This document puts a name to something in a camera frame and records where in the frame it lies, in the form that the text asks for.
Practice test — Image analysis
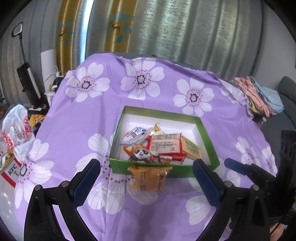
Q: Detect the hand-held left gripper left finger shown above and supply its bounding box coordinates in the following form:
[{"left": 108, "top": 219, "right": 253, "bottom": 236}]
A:
[{"left": 24, "top": 159, "right": 101, "bottom": 241}]

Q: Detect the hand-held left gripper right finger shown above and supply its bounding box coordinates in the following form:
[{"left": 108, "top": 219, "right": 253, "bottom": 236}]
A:
[{"left": 193, "top": 159, "right": 271, "bottom": 241}]

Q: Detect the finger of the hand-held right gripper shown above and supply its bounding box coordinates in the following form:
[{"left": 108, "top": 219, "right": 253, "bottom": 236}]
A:
[{"left": 224, "top": 158, "right": 255, "bottom": 179}]

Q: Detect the green cardboard box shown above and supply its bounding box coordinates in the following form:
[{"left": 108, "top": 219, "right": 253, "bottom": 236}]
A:
[{"left": 109, "top": 105, "right": 220, "bottom": 179}]

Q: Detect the beige green-label cracker packet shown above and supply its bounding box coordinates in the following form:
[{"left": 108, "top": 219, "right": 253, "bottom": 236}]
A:
[{"left": 180, "top": 136, "right": 201, "bottom": 161}]

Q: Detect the red snack packet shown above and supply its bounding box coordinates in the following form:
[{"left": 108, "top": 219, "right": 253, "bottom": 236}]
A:
[{"left": 159, "top": 152, "right": 188, "bottom": 165}]

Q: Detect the beige red-edged snack packet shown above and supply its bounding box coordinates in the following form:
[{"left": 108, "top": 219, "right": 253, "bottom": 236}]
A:
[{"left": 149, "top": 133, "right": 183, "bottom": 154}]

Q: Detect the orange bread packet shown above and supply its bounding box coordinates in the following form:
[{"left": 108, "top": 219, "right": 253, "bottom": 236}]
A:
[{"left": 127, "top": 166, "right": 173, "bottom": 192}]

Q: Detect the panda print snack packet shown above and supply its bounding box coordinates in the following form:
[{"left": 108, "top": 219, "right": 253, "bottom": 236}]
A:
[{"left": 127, "top": 144, "right": 160, "bottom": 164}]

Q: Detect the clear puffed snack bag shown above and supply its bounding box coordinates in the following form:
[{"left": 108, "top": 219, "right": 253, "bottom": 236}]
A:
[{"left": 121, "top": 126, "right": 153, "bottom": 146}]

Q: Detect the pale green snack packet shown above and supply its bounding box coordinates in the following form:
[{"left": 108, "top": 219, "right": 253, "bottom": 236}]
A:
[{"left": 151, "top": 123, "right": 167, "bottom": 136}]

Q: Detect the purple floral cloth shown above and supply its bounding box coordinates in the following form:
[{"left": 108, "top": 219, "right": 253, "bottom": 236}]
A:
[{"left": 14, "top": 53, "right": 278, "bottom": 241}]

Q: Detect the pile of folded clothes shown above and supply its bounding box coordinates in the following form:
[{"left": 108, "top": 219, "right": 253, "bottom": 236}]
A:
[{"left": 230, "top": 75, "right": 285, "bottom": 116}]

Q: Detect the red white paper bag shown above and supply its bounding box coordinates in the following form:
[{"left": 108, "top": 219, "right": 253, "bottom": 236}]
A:
[{"left": 0, "top": 144, "right": 26, "bottom": 189}]

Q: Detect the yellow red box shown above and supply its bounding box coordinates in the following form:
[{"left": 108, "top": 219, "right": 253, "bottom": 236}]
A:
[{"left": 28, "top": 113, "right": 47, "bottom": 127}]

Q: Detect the grey sofa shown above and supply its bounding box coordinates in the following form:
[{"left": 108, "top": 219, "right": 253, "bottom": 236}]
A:
[{"left": 261, "top": 76, "right": 296, "bottom": 149}]

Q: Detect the white red-print plastic bag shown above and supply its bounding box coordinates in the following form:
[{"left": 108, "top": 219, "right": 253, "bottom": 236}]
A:
[{"left": 1, "top": 104, "right": 35, "bottom": 160}]

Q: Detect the white container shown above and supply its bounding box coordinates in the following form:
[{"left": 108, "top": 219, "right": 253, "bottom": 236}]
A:
[{"left": 44, "top": 91, "right": 55, "bottom": 107}]

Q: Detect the small black white object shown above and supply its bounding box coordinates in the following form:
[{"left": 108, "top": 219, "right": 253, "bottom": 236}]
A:
[{"left": 51, "top": 75, "right": 64, "bottom": 88}]

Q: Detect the black upright vacuum cleaner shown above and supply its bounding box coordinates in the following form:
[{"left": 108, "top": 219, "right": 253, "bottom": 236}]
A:
[{"left": 11, "top": 22, "right": 50, "bottom": 110}]

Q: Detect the white board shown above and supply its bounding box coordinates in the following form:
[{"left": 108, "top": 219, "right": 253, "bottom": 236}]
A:
[{"left": 40, "top": 49, "right": 58, "bottom": 93}]

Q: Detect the grey-green curtain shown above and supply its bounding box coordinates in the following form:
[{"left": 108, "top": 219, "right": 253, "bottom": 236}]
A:
[{"left": 133, "top": 0, "right": 266, "bottom": 77}]

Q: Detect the gold deer-print curtain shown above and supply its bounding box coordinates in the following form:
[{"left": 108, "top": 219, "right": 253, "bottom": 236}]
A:
[
  {"left": 105, "top": 0, "right": 137, "bottom": 54},
  {"left": 55, "top": 0, "right": 93, "bottom": 75}
]

